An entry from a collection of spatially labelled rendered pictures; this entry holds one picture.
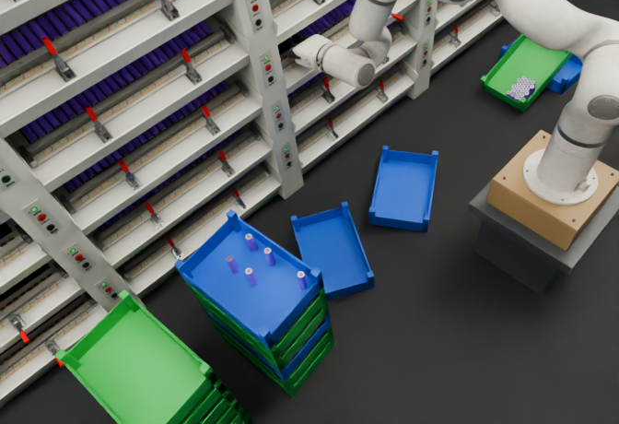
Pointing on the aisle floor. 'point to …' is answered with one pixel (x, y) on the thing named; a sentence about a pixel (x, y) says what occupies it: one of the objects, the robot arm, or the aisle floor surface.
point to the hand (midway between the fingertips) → (294, 41)
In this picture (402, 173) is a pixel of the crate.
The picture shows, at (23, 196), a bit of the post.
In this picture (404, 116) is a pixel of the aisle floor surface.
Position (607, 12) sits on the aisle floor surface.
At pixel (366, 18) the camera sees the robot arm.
